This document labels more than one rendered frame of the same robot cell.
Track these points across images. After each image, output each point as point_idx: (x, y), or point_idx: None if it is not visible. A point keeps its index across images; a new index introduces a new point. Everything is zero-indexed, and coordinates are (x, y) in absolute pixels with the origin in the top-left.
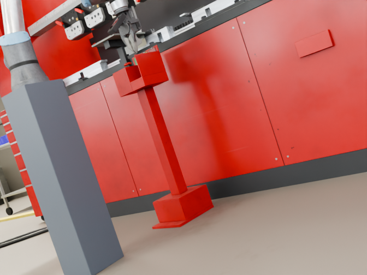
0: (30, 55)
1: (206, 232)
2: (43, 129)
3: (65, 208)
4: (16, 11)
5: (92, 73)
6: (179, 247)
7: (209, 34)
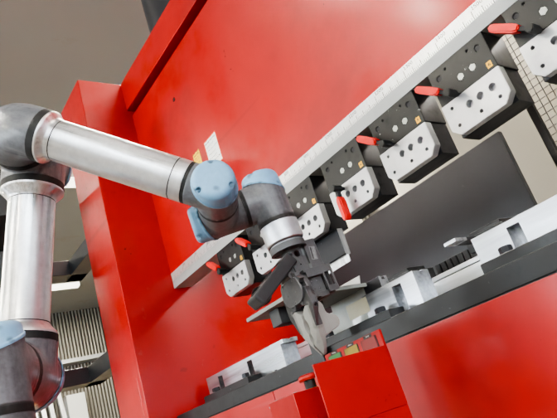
0: (0, 391)
1: None
2: None
3: None
4: (28, 264)
5: (267, 365)
6: None
7: (530, 296)
